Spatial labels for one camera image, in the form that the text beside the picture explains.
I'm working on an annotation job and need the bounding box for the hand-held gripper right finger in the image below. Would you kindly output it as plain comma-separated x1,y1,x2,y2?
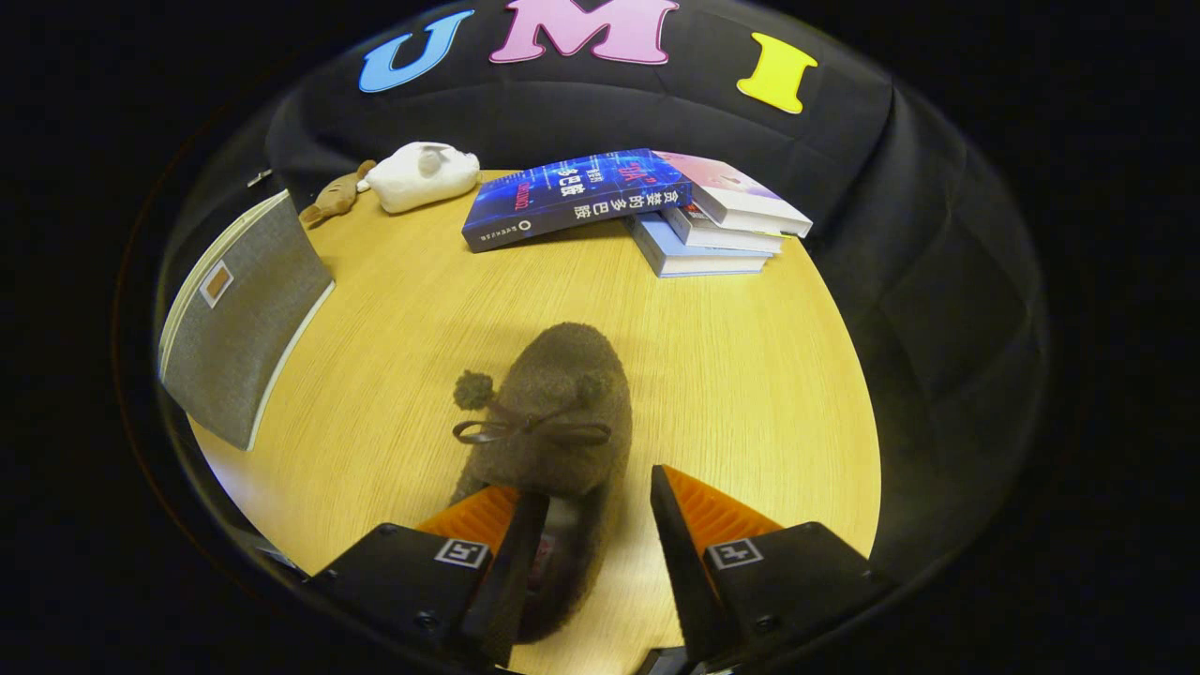
650,464,898,668

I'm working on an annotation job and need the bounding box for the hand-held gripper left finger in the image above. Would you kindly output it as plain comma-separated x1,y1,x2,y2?
305,485,551,668

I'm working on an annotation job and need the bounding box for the brown fuzzy shoe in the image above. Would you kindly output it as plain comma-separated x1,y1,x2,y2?
449,322,635,646

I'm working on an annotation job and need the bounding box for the grey fabric storage box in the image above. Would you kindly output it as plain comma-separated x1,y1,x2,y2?
157,189,336,453

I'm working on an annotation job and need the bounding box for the white book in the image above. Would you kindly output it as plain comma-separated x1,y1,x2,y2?
661,204,785,255

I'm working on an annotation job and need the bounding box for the pink cover book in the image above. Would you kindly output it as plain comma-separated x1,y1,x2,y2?
653,150,815,238

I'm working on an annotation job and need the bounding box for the dark blue book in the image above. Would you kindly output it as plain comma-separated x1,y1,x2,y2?
461,148,694,254

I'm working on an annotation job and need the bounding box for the white plush toy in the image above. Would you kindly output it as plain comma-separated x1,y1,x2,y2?
360,142,482,215

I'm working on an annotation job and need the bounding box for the brown plush toy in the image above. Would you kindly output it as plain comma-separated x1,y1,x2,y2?
299,159,378,229

